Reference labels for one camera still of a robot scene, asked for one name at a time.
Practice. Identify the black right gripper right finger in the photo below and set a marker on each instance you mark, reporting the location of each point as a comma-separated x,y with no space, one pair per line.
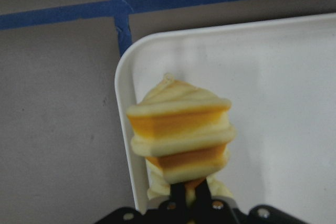
203,196

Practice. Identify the yellow sliced bread loaf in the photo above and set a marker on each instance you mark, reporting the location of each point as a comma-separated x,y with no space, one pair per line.
183,133

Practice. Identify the white rectangular tray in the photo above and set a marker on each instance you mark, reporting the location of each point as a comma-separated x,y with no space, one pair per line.
280,77

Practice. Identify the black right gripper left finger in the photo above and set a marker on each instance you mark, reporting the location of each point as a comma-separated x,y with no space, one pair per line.
178,196

